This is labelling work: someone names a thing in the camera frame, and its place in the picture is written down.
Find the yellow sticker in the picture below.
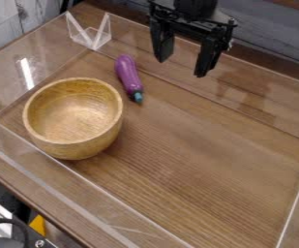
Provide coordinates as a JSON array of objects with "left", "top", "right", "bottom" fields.
[{"left": 28, "top": 215, "right": 47, "bottom": 236}]

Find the clear acrylic tray wall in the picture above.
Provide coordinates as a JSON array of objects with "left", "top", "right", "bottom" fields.
[{"left": 0, "top": 5, "right": 299, "bottom": 248}]

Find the brown wooden bowl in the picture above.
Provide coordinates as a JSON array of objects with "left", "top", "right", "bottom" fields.
[{"left": 22, "top": 77, "right": 123, "bottom": 160}]

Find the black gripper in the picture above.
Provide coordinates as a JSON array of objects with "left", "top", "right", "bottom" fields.
[{"left": 148, "top": 0, "right": 236, "bottom": 78}]

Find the purple toy eggplant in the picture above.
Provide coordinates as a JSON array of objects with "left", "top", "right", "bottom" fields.
[{"left": 114, "top": 54, "right": 144, "bottom": 104}]

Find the black cable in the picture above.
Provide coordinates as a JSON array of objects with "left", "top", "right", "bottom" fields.
[{"left": 0, "top": 218, "right": 30, "bottom": 248}]

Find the black metal base plate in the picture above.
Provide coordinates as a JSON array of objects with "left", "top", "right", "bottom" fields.
[{"left": 8, "top": 215, "right": 71, "bottom": 248}]

